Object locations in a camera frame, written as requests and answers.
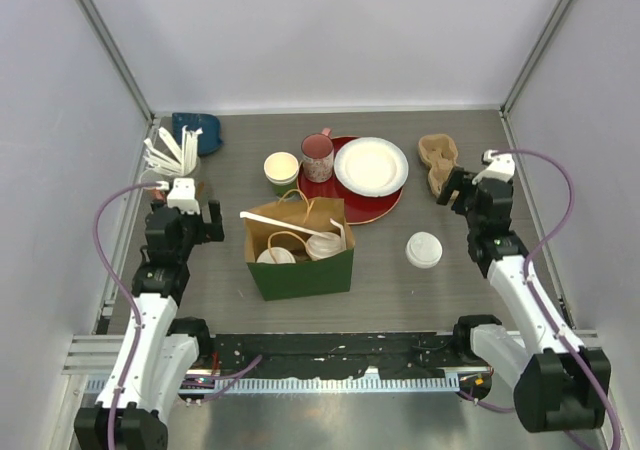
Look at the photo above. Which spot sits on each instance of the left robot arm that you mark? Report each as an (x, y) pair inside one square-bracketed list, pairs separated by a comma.
[(159, 347)]

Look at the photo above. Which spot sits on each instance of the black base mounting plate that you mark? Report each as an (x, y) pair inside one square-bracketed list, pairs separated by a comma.
[(337, 356)]

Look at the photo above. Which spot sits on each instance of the white slotted cable duct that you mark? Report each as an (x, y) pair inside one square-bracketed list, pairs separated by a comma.
[(370, 382)]

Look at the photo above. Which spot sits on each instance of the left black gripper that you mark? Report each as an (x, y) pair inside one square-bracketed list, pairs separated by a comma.
[(206, 231)]

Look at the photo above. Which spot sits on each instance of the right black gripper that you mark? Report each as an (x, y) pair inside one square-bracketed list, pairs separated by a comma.
[(457, 181)]

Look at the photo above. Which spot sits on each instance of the blue cloth pouch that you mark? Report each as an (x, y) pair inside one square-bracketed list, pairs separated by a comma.
[(209, 141)]

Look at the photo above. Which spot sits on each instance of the green brown paper bag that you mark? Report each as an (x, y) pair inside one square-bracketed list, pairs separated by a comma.
[(306, 277)]

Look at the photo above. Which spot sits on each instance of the red round tray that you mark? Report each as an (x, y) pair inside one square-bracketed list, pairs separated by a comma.
[(358, 209)]

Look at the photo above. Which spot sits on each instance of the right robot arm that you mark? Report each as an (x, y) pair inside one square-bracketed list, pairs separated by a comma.
[(558, 382)]

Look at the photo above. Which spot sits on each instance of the white plastic cup lid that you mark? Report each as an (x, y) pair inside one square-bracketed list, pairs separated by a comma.
[(319, 249)]

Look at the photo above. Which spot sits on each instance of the pink floral mug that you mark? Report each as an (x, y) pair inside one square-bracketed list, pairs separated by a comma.
[(318, 156)]

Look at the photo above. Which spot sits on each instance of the white paper plate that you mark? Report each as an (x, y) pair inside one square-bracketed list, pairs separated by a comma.
[(371, 167)]

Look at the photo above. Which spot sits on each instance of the brown cardboard cup carrier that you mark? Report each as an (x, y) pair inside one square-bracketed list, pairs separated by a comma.
[(439, 153)]

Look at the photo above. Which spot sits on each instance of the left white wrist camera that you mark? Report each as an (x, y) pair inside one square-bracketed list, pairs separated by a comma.
[(179, 194)]

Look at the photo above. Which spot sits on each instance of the white plastic cutlery bundle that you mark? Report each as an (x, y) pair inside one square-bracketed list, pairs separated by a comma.
[(174, 160)]

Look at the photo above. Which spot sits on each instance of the green paper cups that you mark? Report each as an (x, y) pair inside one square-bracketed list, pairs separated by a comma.
[(281, 170)]

